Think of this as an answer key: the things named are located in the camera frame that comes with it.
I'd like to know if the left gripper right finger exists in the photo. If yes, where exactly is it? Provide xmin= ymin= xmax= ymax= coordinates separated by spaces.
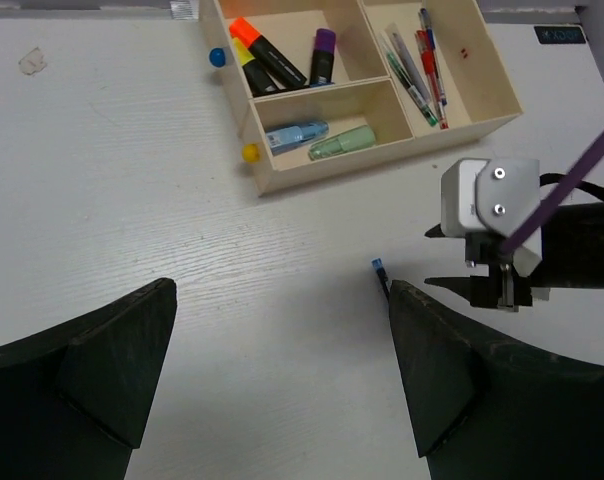
xmin=389 ymin=281 xmax=604 ymax=479

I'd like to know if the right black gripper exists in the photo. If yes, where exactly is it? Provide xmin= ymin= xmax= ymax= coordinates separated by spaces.
xmin=424 ymin=181 xmax=604 ymax=311

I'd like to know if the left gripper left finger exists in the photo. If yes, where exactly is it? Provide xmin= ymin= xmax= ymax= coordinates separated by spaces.
xmin=0 ymin=278 xmax=177 ymax=479

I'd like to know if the blue clear pen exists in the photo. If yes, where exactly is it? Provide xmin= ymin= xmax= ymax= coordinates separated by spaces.
xmin=371 ymin=258 xmax=390 ymax=301

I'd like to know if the pink clear highlighter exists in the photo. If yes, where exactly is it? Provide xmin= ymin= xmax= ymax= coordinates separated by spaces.
xmin=308 ymin=125 xmax=376 ymax=161

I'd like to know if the green clear pen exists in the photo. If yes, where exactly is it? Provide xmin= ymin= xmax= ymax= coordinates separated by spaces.
xmin=380 ymin=32 xmax=438 ymax=127

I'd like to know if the blue clear highlighter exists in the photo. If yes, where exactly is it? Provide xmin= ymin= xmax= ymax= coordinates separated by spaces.
xmin=265 ymin=121 xmax=329 ymax=155

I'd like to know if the purple clear pen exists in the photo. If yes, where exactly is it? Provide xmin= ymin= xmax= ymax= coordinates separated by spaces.
xmin=390 ymin=31 xmax=431 ymax=103

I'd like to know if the blue cap highlighter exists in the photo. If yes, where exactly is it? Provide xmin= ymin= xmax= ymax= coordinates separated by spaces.
xmin=308 ymin=82 xmax=334 ymax=88

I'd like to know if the blue grip pen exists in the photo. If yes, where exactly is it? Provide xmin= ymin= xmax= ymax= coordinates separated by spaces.
xmin=419 ymin=7 xmax=447 ymax=106

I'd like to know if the red pen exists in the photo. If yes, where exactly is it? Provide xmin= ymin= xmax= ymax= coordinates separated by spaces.
xmin=415 ymin=30 xmax=449 ymax=130

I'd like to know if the purple cap highlighter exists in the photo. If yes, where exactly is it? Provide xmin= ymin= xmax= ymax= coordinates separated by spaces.
xmin=309 ymin=28 xmax=336 ymax=84

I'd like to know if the yellow cap highlighter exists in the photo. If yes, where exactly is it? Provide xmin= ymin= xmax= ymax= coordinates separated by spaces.
xmin=232 ymin=37 xmax=280 ymax=97

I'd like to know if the orange cap highlighter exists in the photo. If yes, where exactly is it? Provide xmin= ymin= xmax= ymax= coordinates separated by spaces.
xmin=229 ymin=17 xmax=307 ymax=88

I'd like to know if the black clear pen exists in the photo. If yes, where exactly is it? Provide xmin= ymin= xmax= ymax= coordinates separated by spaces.
xmin=381 ymin=38 xmax=423 ymax=109

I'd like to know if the wooden compartment box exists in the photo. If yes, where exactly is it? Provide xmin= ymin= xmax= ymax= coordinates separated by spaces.
xmin=199 ymin=1 xmax=522 ymax=194

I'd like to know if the yellow round push pin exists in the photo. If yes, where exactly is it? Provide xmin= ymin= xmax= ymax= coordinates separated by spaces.
xmin=242 ymin=143 xmax=261 ymax=163

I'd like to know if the right table logo sticker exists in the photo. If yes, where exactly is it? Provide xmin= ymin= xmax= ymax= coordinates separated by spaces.
xmin=534 ymin=25 xmax=587 ymax=45

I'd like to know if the blue round push pin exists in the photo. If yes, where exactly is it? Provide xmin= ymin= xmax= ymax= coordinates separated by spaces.
xmin=208 ymin=47 xmax=227 ymax=68

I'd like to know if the clear tape scrap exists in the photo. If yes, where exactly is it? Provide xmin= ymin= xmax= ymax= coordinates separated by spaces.
xmin=18 ymin=47 xmax=47 ymax=76

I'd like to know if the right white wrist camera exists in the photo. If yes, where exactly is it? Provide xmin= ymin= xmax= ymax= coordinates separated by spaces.
xmin=439 ymin=157 xmax=544 ymax=279

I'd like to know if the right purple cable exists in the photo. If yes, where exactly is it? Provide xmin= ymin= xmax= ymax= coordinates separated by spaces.
xmin=496 ymin=112 xmax=604 ymax=261

